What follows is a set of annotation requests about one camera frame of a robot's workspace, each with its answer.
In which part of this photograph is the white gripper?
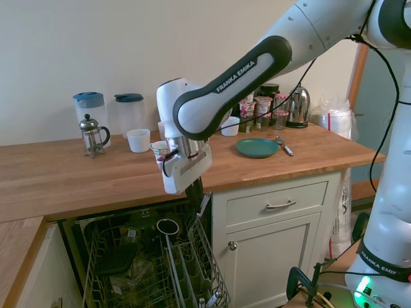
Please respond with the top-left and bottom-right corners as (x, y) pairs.
(162, 144), (214, 207)

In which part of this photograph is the black cup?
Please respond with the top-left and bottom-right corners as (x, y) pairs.
(156, 219), (180, 237)

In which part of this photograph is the patterned paper cup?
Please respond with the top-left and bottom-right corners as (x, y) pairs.
(149, 141), (170, 169)

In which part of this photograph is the wide white ceramic cup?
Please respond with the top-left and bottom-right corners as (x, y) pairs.
(220, 116), (241, 137)

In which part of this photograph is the grey cutlery basket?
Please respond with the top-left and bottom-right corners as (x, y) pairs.
(165, 240), (214, 301)

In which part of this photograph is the teal plastic plate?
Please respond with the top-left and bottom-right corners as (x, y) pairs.
(236, 137), (279, 158)

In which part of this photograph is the dark green can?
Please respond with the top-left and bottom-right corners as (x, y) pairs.
(239, 117), (254, 134)

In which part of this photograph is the red-label yoghurt cup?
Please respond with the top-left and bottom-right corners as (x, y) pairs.
(239, 99), (258, 119)

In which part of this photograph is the black plastic tray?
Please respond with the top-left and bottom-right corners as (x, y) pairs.
(94, 245), (139, 277)

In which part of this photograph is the short blue-lidded clear pitcher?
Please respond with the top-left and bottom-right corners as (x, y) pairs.
(114, 93), (145, 139)

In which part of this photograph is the orange-label yoghurt cup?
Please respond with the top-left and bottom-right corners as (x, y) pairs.
(255, 95), (274, 115)

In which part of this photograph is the glass French press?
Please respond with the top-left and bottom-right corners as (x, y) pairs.
(79, 114), (111, 159)

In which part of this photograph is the large checkered-lid glass jar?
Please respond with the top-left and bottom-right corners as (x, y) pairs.
(272, 93), (290, 112)

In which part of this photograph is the black protein powder tub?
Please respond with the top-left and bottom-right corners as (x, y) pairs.
(258, 83), (281, 99)

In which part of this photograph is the tall blue-lidded clear pitcher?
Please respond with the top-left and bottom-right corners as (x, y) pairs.
(73, 92), (112, 148)

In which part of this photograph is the steel electric kettle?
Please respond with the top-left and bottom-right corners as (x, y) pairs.
(285, 85), (311, 129)

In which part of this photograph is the white plastic bag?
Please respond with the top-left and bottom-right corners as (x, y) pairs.
(326, 166), (354, 261)

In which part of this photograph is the bagged stack of cups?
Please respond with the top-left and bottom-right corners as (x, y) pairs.
(310, 96), (359, 142)

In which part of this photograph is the wire dishwasher rack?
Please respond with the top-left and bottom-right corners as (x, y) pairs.
(82, 192), (231, 308)

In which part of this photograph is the white mug with handle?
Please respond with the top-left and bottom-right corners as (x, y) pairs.
(126, 128), (151, 153)

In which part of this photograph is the metal drawer handle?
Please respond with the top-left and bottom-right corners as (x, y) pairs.
(265, 200), (297, 210)

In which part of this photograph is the white-handled metal spoon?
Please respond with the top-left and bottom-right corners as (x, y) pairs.
(275, 135), (295, 157)

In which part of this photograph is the yellow cable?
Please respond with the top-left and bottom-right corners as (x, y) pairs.
(316, 290), (335, 308)

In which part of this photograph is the black cable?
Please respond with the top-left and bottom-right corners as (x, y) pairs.
(221, 0), (411, 193)

